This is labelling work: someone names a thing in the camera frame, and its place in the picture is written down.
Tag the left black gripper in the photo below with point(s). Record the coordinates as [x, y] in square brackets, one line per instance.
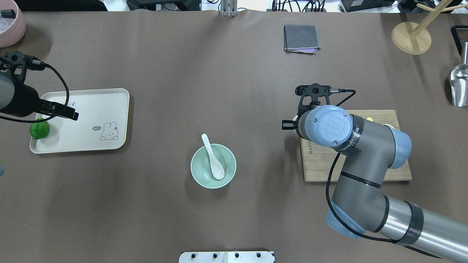
[26, 103]

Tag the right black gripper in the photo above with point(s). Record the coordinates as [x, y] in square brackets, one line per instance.
[288, 125]

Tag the white ceramic spoon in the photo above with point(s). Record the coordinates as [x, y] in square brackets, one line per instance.
[215, 166]

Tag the white steamed bun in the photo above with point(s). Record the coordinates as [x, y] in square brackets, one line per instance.
[294, 119]

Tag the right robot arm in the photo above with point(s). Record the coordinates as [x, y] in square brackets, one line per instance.
[357, 204]

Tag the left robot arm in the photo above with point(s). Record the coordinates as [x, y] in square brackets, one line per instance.
[7, 91]

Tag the light green bowl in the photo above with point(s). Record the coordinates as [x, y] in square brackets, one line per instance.
[201, 169]

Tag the pink bowl with ice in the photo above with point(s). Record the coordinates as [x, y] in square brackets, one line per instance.
[16, 31]

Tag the green lime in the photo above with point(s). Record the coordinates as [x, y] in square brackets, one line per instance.
[39, 130]

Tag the beige rabbit tray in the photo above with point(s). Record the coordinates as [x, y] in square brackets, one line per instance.
[101, 125]

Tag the bamboo cutting board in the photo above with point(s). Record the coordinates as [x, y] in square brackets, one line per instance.
[317, 160]

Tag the grey folded cloth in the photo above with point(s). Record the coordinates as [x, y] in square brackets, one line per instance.
[301, 38]

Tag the wooden mug tree stand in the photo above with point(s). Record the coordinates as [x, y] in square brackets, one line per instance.
[413, 38]

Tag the metal scoop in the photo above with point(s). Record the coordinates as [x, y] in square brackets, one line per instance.
[459, 80]

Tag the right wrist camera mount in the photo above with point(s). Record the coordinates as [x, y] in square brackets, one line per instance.
[315, 91]

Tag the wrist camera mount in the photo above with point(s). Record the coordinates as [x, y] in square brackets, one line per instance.
[14, 66]
[315, 91]

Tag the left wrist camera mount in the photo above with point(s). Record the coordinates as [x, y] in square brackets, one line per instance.
[14, 66]

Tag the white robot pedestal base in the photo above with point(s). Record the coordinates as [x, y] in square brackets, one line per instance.
[227, 257]

